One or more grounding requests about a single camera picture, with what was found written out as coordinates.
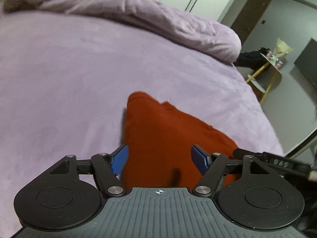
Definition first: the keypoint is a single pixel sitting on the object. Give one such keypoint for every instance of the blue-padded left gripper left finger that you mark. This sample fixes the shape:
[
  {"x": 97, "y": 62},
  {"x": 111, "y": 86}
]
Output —
[{"x": 107, "y": 168}]

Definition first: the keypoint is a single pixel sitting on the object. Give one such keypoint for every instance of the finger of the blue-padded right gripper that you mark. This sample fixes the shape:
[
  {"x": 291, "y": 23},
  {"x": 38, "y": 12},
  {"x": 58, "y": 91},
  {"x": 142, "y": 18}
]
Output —
[{"x": 212, "y": 168}]

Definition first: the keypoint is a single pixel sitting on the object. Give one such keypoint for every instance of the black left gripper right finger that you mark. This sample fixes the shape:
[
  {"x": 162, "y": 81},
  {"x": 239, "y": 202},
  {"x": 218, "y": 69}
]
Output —
[{"x": 281, "y": 165}]

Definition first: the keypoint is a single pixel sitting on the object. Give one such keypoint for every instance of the rust red knit cardigan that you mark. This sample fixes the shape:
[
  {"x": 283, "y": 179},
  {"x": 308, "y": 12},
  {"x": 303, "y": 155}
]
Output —
[{"x": 159, "y": 139}]

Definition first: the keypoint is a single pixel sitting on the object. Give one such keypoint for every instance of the black clothes pile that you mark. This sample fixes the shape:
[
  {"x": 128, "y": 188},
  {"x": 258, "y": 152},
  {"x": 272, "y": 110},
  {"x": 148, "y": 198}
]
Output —
[{"x": 252, "y": 60}]

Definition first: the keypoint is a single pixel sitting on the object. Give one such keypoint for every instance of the yellow metal side table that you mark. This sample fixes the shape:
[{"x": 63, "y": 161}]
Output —
[{"x": 267, "y": 77}]

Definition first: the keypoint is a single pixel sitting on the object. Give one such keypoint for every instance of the lilac bed sheet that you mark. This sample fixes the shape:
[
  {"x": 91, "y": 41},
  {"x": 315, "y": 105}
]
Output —
[{"x": 65, "y": 81}]

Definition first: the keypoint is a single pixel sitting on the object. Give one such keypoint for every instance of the cream paper bouquet wrap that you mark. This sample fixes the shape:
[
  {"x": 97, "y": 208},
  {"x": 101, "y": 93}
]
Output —
[{"x": 281, "y": 51}]

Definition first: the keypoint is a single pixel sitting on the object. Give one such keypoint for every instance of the lilac rumpled duvet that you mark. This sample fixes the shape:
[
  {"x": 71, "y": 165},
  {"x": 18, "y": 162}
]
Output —
[{"x": 209, "y": 37}]

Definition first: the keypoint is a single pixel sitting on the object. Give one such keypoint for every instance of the dark wall television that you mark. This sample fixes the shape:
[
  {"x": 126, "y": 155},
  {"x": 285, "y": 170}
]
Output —
[{"x": 306, "y": 62}]

